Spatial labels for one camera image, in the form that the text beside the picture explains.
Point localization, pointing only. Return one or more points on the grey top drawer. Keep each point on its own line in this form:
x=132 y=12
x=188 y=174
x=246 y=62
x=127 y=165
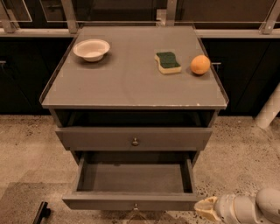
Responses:
x=134 y=139

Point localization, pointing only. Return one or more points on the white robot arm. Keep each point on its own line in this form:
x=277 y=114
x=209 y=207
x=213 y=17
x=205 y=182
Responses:
x=264 y=208

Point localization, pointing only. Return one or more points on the grey drawer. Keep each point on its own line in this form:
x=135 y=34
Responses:
x=134 y=139
x=141 y=180

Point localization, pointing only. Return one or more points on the green yellow sponge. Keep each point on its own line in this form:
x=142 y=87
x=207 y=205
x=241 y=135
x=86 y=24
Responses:
x=167 y=63

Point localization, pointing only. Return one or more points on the black object on floor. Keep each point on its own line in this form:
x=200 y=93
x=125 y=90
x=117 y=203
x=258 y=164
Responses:
x=43 y=212

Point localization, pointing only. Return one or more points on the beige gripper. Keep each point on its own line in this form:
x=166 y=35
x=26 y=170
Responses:
x=224 y=207

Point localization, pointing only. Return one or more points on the grey drawer cabinet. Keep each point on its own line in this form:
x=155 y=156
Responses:
x=126 y=90

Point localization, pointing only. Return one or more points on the white pipe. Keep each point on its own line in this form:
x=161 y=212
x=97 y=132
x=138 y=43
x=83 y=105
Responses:
x=270 y=109

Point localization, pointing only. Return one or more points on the white bowl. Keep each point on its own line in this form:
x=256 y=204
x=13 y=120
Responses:
x=91 y=50

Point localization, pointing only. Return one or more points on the orange fruit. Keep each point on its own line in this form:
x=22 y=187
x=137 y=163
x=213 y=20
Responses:
x=200 y=64

